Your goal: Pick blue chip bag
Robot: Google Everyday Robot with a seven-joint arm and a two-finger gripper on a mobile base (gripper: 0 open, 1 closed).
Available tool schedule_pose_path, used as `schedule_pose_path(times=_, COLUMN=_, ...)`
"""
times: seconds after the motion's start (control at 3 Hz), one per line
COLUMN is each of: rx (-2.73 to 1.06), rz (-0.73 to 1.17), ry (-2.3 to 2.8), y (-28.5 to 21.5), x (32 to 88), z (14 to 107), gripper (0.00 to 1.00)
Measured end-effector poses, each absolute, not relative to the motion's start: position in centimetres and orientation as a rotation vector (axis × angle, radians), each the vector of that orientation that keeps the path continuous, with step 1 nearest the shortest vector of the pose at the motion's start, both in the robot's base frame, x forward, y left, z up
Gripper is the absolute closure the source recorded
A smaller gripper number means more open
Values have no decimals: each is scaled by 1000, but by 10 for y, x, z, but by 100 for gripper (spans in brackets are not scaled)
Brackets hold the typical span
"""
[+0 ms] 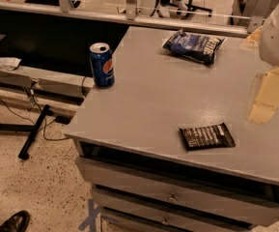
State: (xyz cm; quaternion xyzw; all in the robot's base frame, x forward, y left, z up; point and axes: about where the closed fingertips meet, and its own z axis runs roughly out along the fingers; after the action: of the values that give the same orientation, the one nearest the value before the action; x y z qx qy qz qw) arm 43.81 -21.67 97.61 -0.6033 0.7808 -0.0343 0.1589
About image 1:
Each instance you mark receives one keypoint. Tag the grey side bench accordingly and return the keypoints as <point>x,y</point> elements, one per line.
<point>64,92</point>

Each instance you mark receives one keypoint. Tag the white crumpled cloth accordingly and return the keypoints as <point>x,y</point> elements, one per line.
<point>8,64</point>

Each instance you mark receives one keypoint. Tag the black metal table leg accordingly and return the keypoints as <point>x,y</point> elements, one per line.
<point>24,151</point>

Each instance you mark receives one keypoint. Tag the black leather shoe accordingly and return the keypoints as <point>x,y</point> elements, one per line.
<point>16,223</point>

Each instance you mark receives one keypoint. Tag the blue chip bag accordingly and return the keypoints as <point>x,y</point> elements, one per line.
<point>196,47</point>

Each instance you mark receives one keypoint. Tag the black snack packet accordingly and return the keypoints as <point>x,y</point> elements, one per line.
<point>208,137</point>

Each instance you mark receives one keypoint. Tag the blue Pepsi soda can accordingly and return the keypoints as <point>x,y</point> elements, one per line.
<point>102,64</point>

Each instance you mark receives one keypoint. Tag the grey drawer cabinet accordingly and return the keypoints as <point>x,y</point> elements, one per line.
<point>131,152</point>

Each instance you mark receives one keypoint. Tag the metal railing frame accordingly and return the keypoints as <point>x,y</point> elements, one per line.
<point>131,12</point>

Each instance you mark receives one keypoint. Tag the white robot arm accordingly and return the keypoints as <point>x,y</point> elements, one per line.
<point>269,40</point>

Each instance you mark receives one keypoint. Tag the blue tape cross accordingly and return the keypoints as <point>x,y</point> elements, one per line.
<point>90,221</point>

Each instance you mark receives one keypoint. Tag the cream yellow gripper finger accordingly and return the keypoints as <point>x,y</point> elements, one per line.
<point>266,102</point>

